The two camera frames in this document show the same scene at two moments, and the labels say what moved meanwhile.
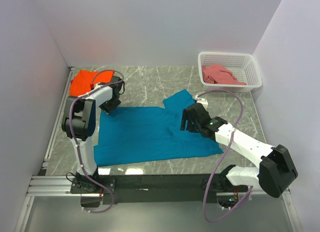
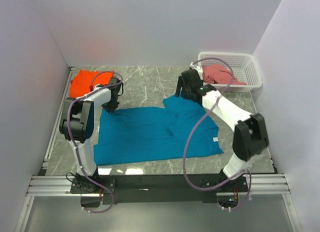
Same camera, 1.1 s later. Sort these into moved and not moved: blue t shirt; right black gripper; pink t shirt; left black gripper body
Moved: right black gripper
Not moved: pink t shirt; blue t shirt; left black gripper body
